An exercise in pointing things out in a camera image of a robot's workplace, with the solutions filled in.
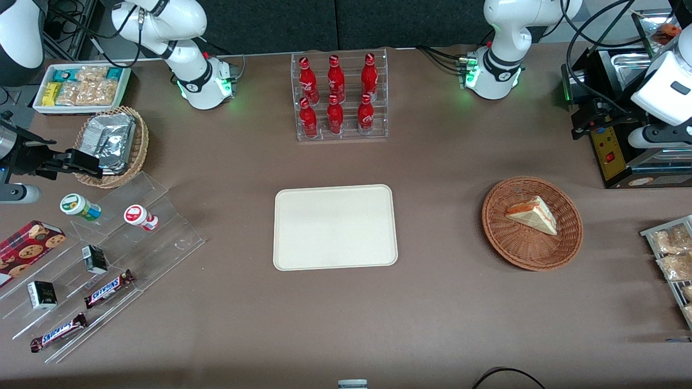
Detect Snickers chocolate bar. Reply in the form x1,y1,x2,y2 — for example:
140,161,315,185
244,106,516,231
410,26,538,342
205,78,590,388
29,312,89,353
83,269,135,310

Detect black cable bundle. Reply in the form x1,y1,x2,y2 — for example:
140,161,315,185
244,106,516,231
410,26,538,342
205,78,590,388
415,44,472,75

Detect clear acrylic bottle rack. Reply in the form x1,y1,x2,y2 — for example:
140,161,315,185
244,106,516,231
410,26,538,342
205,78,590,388
290,48,389,142

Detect clear bag with orange food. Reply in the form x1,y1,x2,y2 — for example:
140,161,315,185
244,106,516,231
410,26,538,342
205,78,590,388
631,8,683,56

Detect thin black base cable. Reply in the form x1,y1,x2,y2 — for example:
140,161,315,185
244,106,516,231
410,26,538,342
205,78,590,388
201,35,247,83

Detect dark grey partition panel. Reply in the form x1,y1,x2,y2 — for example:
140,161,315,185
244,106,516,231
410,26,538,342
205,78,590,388
192,0,337,56
335,0,495,50

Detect white rectangular snack tray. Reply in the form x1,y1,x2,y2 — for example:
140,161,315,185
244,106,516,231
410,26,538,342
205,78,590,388
32,62,132,115

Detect tangled black cables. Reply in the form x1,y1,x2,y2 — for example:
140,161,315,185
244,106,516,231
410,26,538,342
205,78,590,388
46,0,142,69

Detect small black carton box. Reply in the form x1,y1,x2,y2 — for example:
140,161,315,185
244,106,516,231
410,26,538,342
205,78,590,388
81,244,109,276
26,280,58,311

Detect brown round wicker basket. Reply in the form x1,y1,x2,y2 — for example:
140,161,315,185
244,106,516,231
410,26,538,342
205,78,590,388
481,176,584,272

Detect green lidded yogurt cup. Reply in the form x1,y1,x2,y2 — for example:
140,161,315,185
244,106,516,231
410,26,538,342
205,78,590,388
59,193,102,222

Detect red cola bottle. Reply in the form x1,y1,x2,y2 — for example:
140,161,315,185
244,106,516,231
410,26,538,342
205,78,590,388
298,57,320,104
326,95,345,136
327,55,347,103
357,93,376,135
298,97,319,139
361,52,380,102

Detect black cable loop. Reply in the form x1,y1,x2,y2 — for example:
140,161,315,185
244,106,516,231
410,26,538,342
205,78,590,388
471,367,547,389

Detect long black arm cable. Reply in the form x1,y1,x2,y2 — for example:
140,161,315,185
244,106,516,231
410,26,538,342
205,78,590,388
559,0,652,115

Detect black appliance with yellow panel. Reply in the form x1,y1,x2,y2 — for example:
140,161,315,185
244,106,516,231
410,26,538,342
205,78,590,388
561,46,692,190

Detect beige plastic serving tray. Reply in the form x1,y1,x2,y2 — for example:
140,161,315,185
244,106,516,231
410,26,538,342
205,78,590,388
273,184,399,271

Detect clear bag of crackers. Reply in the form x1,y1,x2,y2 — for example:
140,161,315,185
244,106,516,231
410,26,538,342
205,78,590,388
56,81,88,106
76,65,109,83
81,79,118,106

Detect grey metal frame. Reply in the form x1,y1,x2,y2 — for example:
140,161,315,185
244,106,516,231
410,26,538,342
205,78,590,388
42,0,117,61

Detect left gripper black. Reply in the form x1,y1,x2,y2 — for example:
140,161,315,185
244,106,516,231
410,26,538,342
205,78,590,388
572,99,649,142

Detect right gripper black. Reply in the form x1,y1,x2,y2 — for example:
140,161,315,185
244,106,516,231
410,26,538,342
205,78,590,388
5,126,104,180

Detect light tan wicker basket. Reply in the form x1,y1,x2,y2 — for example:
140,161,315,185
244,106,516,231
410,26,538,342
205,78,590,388
72,105,150,189

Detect clear acrylic step display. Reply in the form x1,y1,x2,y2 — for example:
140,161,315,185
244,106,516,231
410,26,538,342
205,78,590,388
0,172,207,364

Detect triangular sandwich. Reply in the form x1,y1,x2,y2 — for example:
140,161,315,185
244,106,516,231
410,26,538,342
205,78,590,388
505,196,558,236

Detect red tartan cookie box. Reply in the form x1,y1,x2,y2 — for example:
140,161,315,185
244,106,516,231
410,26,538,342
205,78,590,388
0,219,67,289

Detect red lidded yogurt cup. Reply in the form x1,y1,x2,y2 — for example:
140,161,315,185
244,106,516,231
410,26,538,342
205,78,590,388
123,204,159,232

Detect grey metal snack tray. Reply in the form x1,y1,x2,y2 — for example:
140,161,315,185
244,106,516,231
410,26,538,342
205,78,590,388
640,214,692,331

